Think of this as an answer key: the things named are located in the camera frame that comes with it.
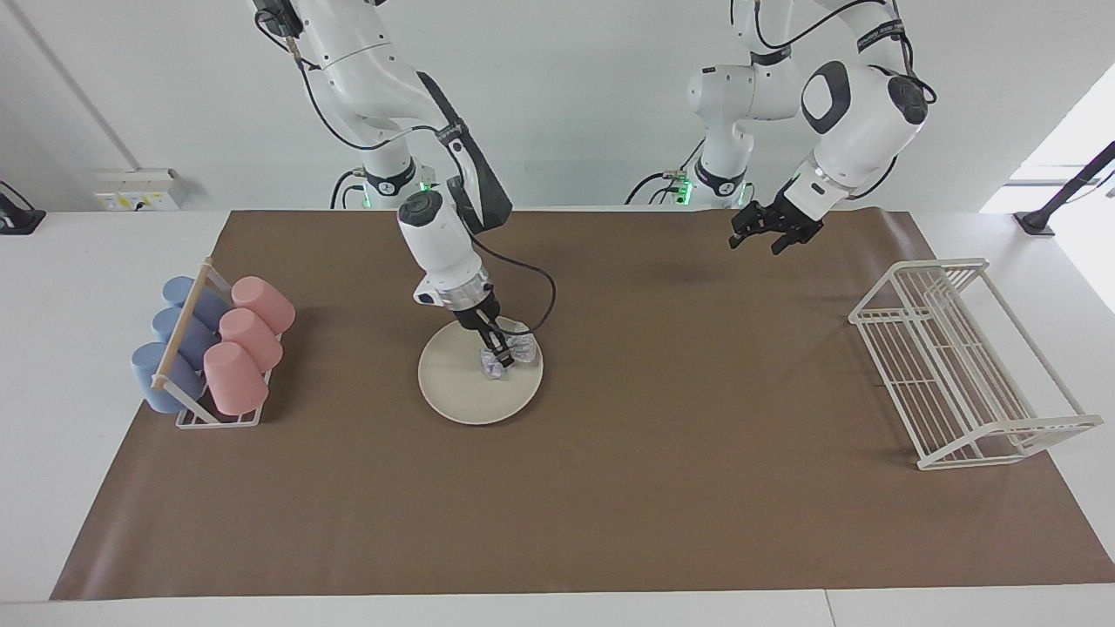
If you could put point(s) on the pink cup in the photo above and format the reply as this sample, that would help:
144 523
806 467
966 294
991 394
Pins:
233 383
253 338
266 300

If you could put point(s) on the black camera stand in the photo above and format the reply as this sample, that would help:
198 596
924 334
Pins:
17 218
1067 187

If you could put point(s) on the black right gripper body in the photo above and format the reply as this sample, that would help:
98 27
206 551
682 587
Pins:
477 306

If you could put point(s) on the brown table mat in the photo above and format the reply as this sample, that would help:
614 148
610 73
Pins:
653 488

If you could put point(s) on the silver mesh sponge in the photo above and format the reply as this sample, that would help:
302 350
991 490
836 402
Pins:
523 350

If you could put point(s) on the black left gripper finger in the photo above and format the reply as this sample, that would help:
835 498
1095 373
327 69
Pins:
742 233
788 242

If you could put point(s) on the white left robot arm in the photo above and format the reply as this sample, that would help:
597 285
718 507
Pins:
858 113

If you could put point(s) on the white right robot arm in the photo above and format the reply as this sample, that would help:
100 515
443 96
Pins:
435 235

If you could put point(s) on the blue cup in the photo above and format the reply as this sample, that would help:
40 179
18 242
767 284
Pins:
179 289
148 379
170 326

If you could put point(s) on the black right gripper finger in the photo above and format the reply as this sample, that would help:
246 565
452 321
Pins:
488 338
507 355

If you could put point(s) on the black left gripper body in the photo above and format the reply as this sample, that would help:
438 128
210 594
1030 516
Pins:
784 213

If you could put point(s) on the cream round plate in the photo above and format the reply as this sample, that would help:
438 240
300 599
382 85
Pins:
453 383

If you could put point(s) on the white wall outlet box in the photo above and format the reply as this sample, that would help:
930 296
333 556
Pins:
139 190

